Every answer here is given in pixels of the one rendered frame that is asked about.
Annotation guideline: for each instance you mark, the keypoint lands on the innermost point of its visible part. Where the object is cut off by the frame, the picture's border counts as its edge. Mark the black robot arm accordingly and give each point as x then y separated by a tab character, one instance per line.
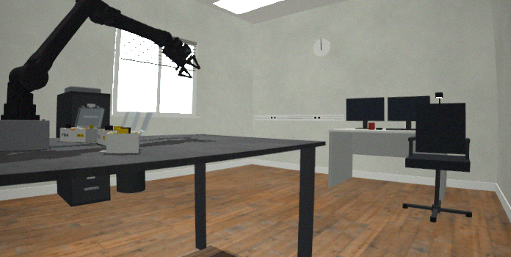
33	75

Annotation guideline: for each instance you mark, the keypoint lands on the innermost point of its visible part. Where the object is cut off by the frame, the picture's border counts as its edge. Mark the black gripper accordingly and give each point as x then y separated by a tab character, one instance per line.
180	62

